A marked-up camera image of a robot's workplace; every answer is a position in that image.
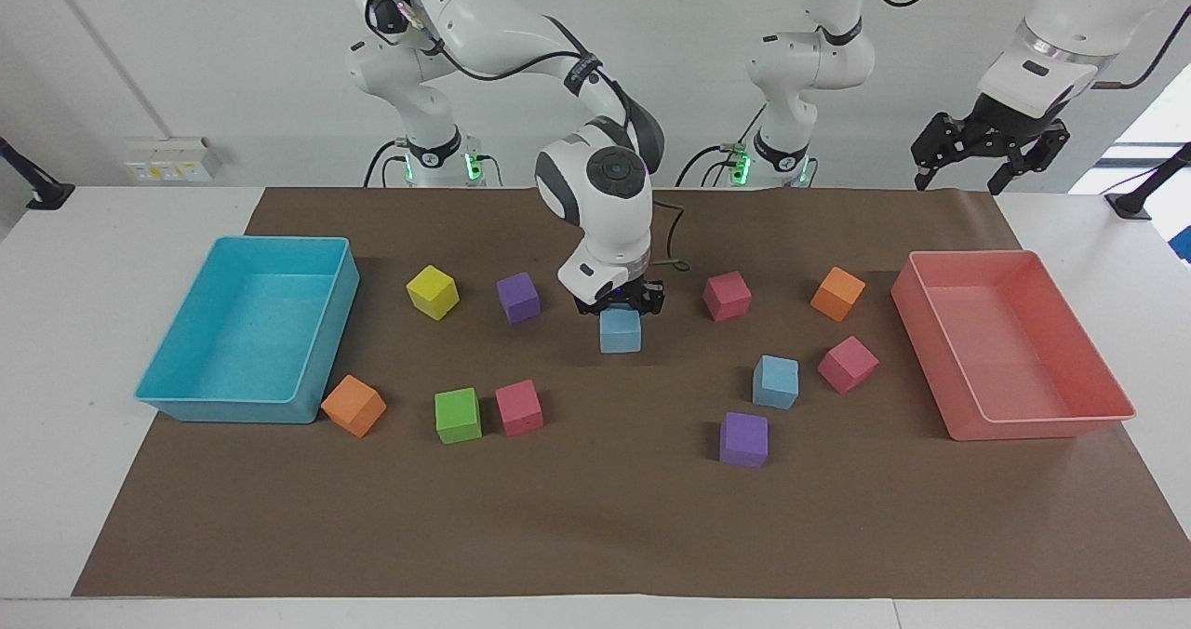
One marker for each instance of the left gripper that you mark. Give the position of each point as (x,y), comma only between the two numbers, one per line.
(1000,127)

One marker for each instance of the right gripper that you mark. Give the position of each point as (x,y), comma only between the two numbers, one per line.
(622,294)

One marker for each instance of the blue block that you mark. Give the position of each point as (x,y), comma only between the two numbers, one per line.
(621,333)
(776,383)

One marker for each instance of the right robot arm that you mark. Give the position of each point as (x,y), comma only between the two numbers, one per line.
(484,15)

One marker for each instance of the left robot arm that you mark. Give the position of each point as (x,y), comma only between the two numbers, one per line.
(809,61)

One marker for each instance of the purple block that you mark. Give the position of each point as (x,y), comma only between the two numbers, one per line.
(518,298)
(744,441)

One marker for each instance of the red block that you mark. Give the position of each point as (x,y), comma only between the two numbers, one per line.
(848,365)
(727,297)
(519,408)

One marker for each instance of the black stand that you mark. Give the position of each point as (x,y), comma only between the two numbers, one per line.
(42,196)
(1130,206)

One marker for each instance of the yellow block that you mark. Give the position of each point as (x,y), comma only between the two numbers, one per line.
(433,292)

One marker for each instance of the green block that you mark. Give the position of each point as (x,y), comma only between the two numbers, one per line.
(458,416)

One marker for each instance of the pink plastic tray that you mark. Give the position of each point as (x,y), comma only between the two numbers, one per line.
(1010,345)

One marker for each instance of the orange block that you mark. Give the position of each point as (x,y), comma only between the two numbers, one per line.
(354,407)
(837,294)

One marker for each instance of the blue plastic tray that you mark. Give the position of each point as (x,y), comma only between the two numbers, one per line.
(251,331)

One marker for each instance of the white wall socket box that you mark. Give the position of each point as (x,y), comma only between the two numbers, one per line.
(172,159)

